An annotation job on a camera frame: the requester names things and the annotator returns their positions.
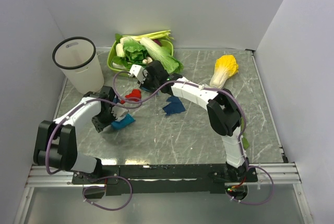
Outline blue dustpan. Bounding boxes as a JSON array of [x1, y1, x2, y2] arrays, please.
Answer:
[[111, 114, 135, 130]]

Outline red paper scrap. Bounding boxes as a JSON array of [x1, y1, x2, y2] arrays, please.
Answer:
[[125, 89, 141, 102]]

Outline dark blue paper scrap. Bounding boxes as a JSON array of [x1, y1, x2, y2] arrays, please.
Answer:
[[162, 96, 186, 116]]

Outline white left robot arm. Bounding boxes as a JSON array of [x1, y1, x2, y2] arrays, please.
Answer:
[[33, 86, 128, 183]]

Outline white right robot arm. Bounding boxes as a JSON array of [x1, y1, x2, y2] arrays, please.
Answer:
[[134, 61, 249, 181]]

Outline mushroom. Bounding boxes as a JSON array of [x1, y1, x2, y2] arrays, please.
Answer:
[[142, 56, 153, 65]]

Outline green lettuce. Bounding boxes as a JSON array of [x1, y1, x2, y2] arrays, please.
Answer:
[[123, 37, 148, 63]]

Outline green vegetable basket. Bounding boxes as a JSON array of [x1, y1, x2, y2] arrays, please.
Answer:
[[107, 38, 174, 73]]

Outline yellow-green celery stalks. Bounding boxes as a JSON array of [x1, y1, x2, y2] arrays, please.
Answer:
[[120, 30, 174, 42]]

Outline white radish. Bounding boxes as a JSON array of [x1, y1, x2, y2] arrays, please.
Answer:
[[115, 43, 126, 58]]

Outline white bin with black rim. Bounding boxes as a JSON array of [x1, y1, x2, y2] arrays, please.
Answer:
[[52, 37, 104, 94]]

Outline yellow napa cabbage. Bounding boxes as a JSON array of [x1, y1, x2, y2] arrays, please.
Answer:
[[209, 55, 238, 88]]

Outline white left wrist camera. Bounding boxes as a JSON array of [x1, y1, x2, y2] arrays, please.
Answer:
[[111, 106, 129, 122]]

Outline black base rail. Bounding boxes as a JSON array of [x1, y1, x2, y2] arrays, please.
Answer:
[[72, 163, 258, 196]]

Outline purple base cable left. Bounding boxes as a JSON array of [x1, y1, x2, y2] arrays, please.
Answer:
[[82, 176, 133, 211]]

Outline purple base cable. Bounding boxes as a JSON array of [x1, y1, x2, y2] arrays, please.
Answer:
[[82, 176, 133, 211], [225, 166, 275, 207]]

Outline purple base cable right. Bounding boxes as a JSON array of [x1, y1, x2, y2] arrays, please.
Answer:
[[225, 166, 275, 207]]

